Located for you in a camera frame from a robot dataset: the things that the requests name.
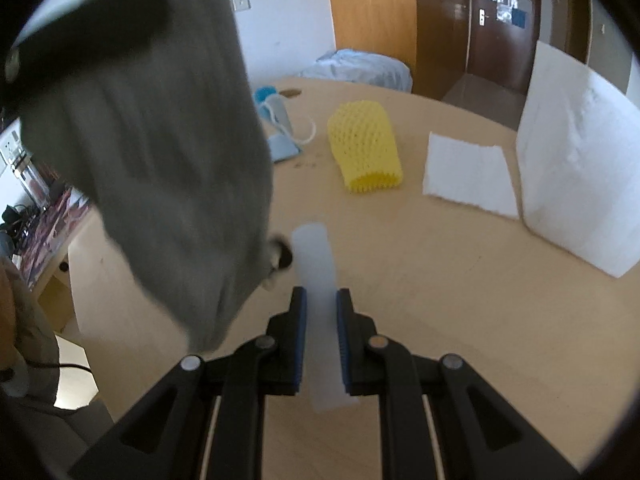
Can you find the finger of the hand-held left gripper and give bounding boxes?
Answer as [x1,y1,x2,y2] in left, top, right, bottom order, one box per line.
[0,0,171,106]

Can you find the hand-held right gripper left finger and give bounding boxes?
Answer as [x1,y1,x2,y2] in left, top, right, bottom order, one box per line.
[67,287,307,480]

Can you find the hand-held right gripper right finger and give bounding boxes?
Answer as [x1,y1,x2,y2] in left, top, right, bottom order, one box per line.
[336,288,583,480]

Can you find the white foam strip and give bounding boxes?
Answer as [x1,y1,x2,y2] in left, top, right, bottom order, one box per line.
[291,222,361,414]

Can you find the black coil hair tie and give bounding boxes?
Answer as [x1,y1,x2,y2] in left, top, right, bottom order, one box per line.
[260,235,295,291]

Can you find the grey cloth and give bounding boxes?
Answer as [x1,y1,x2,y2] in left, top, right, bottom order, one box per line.
[20,0,275,353]

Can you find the white plastic sheet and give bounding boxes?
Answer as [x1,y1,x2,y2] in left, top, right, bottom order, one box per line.
[422,132,521,221]

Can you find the white plastic storage box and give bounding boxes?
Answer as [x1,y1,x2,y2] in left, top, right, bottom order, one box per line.
[515,41,640,279]

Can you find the white power strip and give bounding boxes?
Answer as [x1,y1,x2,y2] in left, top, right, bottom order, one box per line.
[0,130,31,171]

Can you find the printed poster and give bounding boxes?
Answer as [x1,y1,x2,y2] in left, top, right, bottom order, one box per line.
[20,185,93,286]

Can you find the yellow foam net sleeve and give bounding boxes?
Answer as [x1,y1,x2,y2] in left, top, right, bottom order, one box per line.
[327,101,404,194]

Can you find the white fabric piece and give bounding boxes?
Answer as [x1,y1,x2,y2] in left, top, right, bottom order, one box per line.
[261,95,296,136]

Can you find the pale blue plastic bag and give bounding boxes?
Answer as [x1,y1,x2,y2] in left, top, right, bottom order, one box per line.
[300,49,413,93]

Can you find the person's grey-green clothing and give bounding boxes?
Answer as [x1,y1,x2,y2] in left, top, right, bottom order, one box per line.
[0,255,61,401]

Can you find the wooden wardrobe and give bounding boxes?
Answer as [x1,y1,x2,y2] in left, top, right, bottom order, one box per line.
[324,0,471,101]

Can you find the dark brown door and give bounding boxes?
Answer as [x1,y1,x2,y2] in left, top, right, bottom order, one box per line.
[467,0,542,95]

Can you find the black cable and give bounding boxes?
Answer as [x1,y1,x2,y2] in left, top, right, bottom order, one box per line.
[20,359,93,376]

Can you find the brown side door frame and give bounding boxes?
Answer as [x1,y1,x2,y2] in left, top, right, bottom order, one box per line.
[550,0,593,66]

